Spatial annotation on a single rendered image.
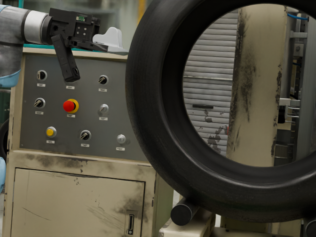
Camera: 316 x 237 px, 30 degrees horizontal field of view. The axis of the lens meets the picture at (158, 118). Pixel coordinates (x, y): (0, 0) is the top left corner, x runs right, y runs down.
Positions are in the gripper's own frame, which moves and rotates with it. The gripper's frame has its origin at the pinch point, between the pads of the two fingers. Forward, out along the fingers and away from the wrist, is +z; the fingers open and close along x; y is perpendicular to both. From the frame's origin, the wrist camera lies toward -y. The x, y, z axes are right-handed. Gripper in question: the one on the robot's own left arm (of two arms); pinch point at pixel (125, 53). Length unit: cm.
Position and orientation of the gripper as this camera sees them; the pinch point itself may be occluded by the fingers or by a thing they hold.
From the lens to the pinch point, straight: 138.3
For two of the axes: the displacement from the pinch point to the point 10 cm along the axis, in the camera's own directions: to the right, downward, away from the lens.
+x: 2.0, -0.3, 9.8
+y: 2.0, -9.8, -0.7
